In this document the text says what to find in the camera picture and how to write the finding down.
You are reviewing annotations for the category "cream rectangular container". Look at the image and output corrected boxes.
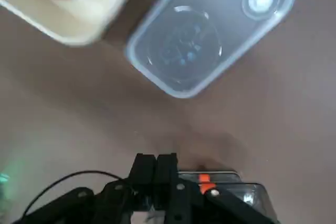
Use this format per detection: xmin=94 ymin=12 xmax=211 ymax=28
xmin=0 ymin=0 xmax=144 ymax=48

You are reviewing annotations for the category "smoked drawer orange handle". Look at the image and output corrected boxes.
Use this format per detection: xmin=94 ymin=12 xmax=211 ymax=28
xmin=178 ymin=170 xmax=241 ymax=184
xmin=201 ymin=181 xmax=278 ymax=224

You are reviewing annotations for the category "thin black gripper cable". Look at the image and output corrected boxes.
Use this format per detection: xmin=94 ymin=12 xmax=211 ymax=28
xmin=23 ymin=170 xmax=127 ymax=217

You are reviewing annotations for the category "clear plastic lid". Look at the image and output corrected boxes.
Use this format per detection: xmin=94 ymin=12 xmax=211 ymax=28
xmin=124 ymin=0 xmax=298 ymax=99

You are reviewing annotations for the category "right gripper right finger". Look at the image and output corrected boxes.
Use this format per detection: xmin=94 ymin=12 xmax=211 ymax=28
xmin=156 ymin=152 xmax=279 ymax=224

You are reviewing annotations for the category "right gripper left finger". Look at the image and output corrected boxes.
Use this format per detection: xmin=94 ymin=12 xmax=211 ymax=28
xmin=13 ymin=153 xmax=158 ymax=224

